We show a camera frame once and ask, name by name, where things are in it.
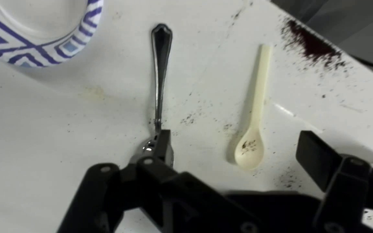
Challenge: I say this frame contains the blue patterned paper plate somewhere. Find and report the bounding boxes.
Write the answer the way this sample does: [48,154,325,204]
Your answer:
[0,0,106,68]

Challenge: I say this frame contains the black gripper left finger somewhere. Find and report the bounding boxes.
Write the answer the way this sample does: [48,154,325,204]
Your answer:
[56,128,256,233]

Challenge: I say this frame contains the grey trash bin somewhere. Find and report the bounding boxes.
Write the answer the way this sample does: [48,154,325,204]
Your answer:
[272,0,373,85]

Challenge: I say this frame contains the cream plastic spoon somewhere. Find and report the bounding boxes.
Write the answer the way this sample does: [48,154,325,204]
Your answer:
[232,43,275,169]

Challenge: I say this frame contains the silver metal spoon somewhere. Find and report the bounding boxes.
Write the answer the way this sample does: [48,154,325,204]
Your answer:
[136,23,174,158]

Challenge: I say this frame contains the spilled coffee grounds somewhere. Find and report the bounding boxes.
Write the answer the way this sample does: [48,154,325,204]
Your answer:
[280,18,348,71]

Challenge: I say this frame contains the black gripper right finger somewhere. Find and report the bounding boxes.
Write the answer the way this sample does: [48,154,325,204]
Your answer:
[295,129,373,233]

